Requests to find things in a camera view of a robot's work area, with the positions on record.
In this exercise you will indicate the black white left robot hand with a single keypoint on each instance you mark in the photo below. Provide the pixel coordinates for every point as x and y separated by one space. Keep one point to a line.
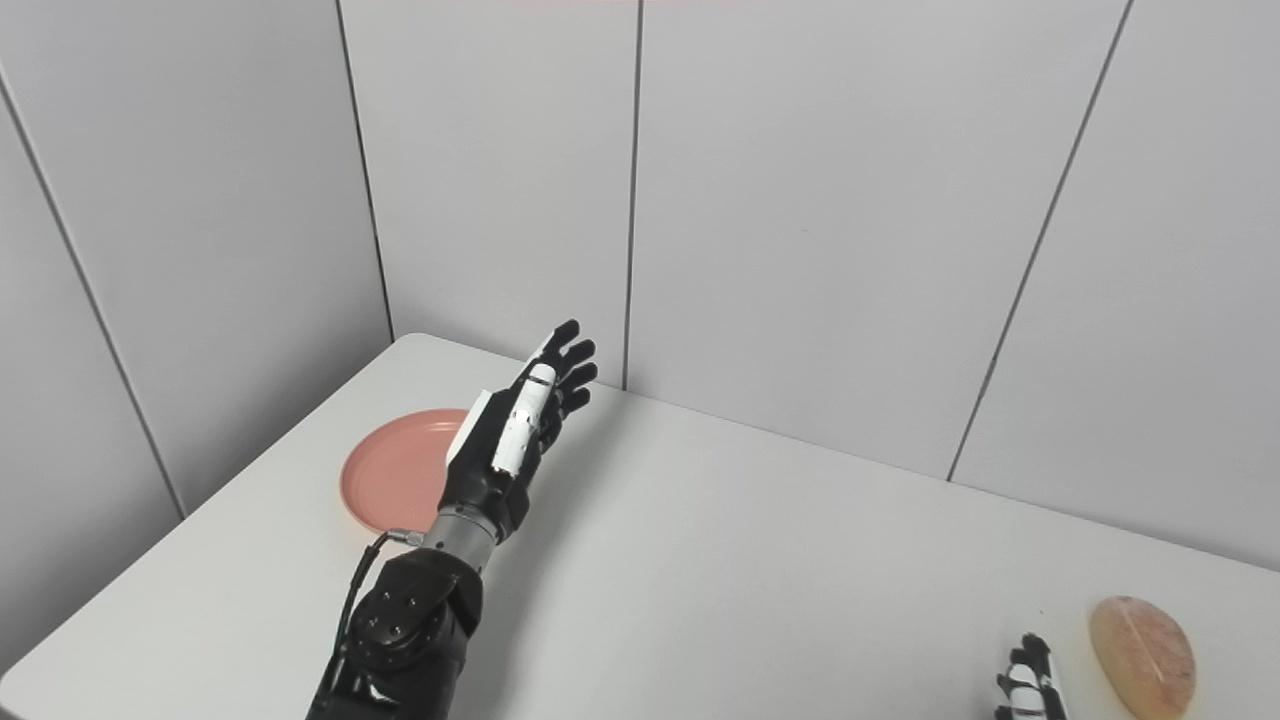
480 480

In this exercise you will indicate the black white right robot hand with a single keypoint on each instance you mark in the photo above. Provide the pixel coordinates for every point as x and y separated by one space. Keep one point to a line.
1030 695

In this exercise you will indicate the pink round plate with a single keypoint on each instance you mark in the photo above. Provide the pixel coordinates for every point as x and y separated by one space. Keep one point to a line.
395 470

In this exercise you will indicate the brown bread roll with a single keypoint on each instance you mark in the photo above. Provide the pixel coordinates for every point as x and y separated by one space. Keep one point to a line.
1145 660

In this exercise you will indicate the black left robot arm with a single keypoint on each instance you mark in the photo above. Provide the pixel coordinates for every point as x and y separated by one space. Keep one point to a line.
410 630

